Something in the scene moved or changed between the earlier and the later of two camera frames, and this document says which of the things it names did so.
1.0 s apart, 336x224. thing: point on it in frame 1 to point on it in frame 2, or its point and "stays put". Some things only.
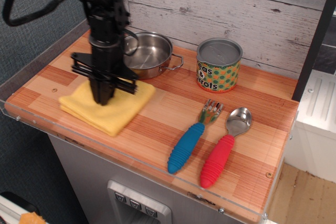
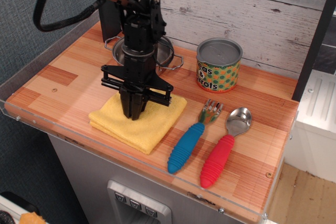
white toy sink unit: (311, 144) stays put
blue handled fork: (189, 139) stays put
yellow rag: (79, 102) to (145, 134)
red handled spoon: (238, 120) stays put
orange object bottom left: (31, 217) stays put
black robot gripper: (105, 62) to (138, 73)
